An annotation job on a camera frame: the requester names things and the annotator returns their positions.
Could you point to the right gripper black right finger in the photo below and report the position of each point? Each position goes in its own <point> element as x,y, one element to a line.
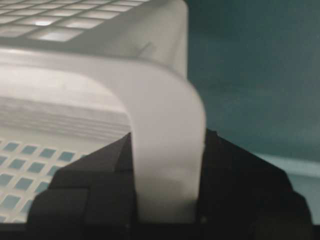
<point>243,197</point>

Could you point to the white plastic lattice basket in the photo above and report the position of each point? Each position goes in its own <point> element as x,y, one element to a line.
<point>77,75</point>

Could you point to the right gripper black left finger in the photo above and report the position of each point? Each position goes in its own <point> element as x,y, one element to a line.
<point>92,198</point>

